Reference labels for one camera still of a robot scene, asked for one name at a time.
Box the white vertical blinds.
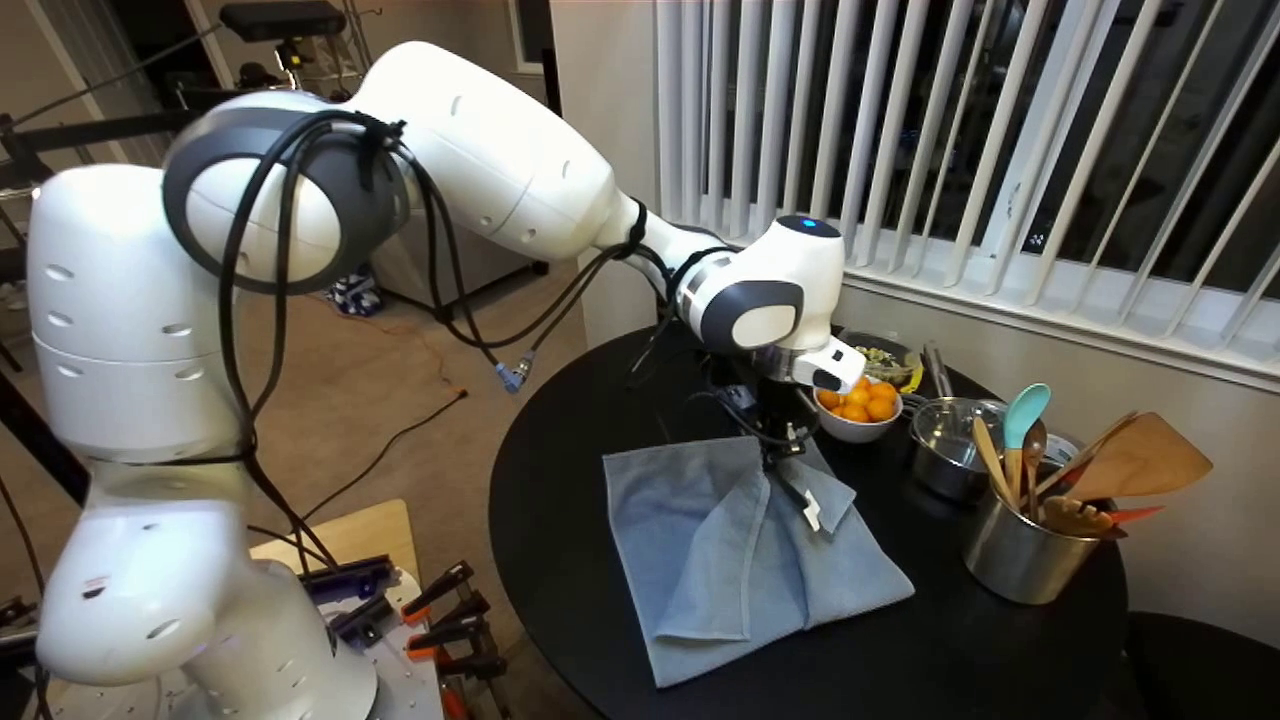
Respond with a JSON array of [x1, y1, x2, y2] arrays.
[[651, 0, 1280, 393]]

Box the light blue towel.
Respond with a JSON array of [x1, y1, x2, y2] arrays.
[[606, 437, 918, 688]]

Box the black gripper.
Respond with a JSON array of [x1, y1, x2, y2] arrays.
[[749, 381, 826, 534]]

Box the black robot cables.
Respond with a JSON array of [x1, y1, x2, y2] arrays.
[[212, 109, 751, 576]]

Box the small steel pot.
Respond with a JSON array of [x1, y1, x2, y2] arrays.
[[907, 347, 1003, 509]]

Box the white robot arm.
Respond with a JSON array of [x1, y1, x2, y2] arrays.
[[28, 41, 866, 720]]

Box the round black table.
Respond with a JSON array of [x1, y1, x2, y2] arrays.
[[490, 333, 1128, 720]]

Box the wooden spatula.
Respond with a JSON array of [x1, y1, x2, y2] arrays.
[[1038, 413, 1211, 498]]

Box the white bowl of oranges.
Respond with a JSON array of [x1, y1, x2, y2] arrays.
[[815, 375, 903, 443]]

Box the wooden board with tools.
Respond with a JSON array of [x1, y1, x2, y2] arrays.
[[251, 498, 509, 720]]

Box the glass bowl with food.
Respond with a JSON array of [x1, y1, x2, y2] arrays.
[[858, 335, 924, 396]]

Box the steel utensil holder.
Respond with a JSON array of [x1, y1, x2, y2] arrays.
[[962, 443, 1100, 605]]

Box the teal silicone spatula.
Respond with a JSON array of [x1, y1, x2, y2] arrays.
[[1001, 383, 1052, 450]]

